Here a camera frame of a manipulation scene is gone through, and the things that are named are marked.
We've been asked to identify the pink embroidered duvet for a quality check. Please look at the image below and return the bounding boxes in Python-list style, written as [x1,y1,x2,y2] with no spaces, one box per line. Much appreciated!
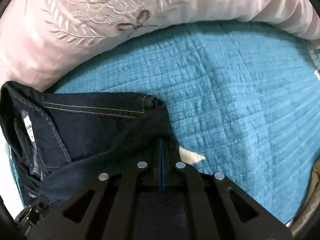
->
[0,0,320,93]

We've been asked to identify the dark denim jacket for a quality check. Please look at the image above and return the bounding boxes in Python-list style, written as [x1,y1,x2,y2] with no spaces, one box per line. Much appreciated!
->
[0,81,182,207]

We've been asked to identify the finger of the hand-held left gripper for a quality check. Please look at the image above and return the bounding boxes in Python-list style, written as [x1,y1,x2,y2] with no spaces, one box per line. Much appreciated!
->
[14,196,50,233]

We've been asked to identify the teal quilted bed sheet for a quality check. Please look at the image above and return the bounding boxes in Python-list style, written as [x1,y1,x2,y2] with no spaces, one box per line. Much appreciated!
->
[10,21,320,228]

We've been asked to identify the tan folded garment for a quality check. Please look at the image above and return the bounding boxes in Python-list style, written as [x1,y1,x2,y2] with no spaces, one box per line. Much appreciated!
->
[292,160,320,233]

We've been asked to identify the white pillow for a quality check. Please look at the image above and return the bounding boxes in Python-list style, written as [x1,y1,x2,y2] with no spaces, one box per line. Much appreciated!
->
[0,137,25,213]

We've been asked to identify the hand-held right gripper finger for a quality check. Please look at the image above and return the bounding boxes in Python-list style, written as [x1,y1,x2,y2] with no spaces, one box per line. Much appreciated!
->
[162,139,293,240]
[25,139,162,240]

